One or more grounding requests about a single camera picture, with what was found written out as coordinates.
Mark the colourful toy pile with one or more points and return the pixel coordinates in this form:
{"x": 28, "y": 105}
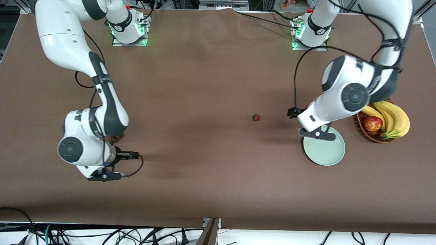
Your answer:
{"x": 286, "y": 4}

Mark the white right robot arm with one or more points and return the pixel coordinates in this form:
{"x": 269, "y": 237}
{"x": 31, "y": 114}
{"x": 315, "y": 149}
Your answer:
{"x": 64, "y": 37}

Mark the brown wooden post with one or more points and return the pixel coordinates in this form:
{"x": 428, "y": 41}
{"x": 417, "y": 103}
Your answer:
{"x": 208, "y": 234}

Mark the yellow banana bunch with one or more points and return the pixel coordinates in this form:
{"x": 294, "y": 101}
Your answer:
{"x": 398, "y": 119}

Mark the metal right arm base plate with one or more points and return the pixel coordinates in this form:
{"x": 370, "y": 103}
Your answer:
{"x": 129, "y": 44}

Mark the large table cover sheet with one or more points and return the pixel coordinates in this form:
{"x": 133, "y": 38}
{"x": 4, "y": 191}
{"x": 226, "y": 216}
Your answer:
{"x": 204, "y": 85}

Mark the red yellow apple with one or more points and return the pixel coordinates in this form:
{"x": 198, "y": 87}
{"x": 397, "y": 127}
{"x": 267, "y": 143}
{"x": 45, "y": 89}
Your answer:
{"x": 373, "y": 124}

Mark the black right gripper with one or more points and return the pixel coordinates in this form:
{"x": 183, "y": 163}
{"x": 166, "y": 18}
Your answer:
{"x": 120, "y": 157}

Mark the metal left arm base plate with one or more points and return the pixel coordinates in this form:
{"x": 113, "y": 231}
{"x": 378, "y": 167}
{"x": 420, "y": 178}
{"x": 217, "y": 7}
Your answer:
{"x": 310, "y": 49}

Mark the grey device box with ports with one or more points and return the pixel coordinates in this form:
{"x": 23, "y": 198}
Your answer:
{"x": 223, "y": 4}

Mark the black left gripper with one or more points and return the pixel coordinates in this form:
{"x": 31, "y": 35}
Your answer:
{"x": 293, "y": 111}

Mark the silver metal bracket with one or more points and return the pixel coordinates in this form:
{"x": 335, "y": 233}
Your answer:
{"x": 205, "y": 222}

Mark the brown wicker basket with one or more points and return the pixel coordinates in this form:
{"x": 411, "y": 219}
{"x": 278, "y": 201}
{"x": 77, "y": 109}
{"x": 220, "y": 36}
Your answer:
{"x": 374, "y": 139}

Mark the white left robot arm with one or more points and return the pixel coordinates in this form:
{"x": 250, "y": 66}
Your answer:
{"x": 344, "y": 85}

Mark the red strawberry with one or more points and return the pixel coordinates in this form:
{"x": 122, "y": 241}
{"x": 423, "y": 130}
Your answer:
{"x": 116, "y": 139}
{"x": 256, "y": 117}

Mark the light green round plate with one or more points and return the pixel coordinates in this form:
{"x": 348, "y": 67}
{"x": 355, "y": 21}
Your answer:
{"x": 323, "y": 151}

